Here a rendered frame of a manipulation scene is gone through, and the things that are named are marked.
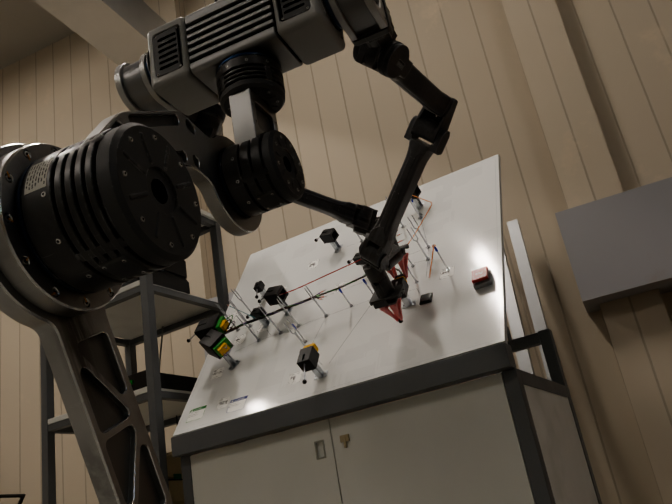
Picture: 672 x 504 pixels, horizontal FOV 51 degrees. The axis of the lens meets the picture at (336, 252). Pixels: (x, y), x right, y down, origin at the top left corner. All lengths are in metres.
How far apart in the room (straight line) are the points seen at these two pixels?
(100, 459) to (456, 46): 4.33
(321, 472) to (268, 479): 0.19
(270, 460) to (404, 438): 0.46
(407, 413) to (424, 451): 0.11
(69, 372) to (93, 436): 0.08
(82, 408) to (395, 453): 1.28
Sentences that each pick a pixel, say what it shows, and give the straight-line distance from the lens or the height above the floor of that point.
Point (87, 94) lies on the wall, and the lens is 6.55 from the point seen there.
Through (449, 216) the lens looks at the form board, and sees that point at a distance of 2.55.
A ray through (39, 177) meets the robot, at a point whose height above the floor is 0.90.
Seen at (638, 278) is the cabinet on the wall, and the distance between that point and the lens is 3.88.
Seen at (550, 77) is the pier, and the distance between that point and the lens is 4.55.
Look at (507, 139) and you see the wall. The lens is 4.57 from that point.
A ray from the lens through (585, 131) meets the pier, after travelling 4.35.
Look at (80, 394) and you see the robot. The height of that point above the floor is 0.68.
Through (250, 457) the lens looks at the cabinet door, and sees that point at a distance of 2.34.
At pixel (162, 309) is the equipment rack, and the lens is 2.99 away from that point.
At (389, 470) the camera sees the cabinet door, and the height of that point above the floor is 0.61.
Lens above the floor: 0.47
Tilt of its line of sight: 22 degrees up
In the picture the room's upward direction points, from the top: 10 degrees counter-clockwise
